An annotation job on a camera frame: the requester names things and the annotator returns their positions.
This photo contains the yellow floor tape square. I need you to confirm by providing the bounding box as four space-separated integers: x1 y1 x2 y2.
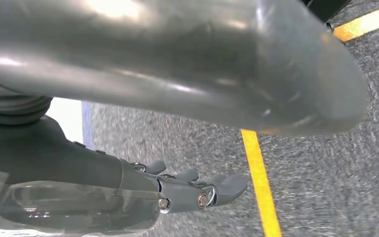
240 0 379 237

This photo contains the white panel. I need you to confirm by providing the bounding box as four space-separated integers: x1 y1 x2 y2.
45 97 94 150

